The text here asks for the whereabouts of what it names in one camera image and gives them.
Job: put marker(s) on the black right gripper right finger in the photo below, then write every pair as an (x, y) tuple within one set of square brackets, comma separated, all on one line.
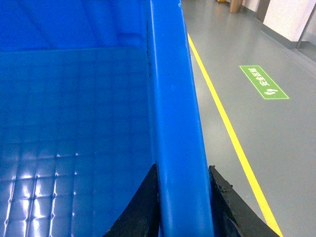
[(232, 217)]

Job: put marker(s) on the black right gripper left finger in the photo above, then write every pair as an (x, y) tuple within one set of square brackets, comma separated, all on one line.
[(141, 217)]

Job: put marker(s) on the large blue plastic crate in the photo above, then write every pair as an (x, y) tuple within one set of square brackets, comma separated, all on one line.
[(92, 94)]

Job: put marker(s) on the green floor safety sign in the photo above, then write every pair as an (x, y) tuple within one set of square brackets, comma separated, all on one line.
[(263, 83)]

